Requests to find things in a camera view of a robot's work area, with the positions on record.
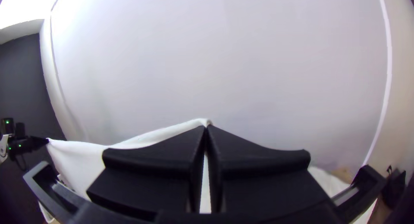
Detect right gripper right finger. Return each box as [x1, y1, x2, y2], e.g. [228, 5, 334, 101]
[207, 124, 334, 215]

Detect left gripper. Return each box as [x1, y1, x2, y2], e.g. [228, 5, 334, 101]
[27, 136, 50, 148]

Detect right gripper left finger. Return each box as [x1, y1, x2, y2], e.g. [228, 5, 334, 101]
[86, 125, 207, 221]

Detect white t-shirt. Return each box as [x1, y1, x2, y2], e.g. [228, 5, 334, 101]
[46, 118, 377, 224]

